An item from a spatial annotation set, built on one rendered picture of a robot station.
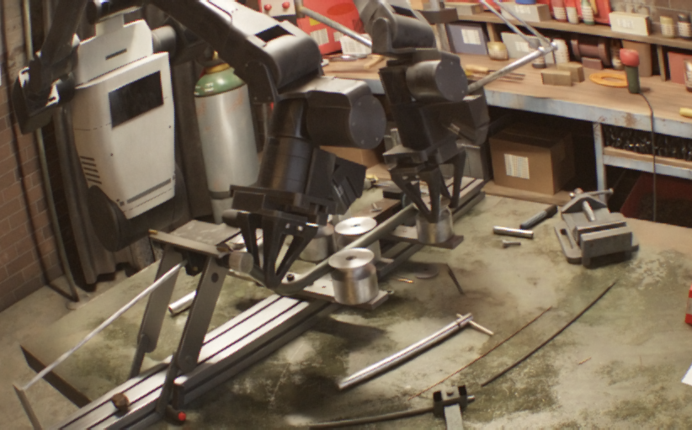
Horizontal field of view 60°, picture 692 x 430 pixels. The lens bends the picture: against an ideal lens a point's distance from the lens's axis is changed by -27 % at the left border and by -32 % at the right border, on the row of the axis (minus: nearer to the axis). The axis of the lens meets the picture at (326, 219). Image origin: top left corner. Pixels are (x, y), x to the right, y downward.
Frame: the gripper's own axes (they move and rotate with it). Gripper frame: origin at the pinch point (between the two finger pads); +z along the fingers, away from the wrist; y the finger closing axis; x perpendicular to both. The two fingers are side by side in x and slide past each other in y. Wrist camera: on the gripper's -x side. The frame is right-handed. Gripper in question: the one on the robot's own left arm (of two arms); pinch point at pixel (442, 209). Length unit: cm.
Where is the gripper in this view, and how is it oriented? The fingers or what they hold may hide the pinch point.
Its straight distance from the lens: 104.8
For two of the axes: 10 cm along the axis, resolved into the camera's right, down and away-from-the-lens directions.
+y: 6.3, -3.7, 6.9
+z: 2.9, 9.3, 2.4
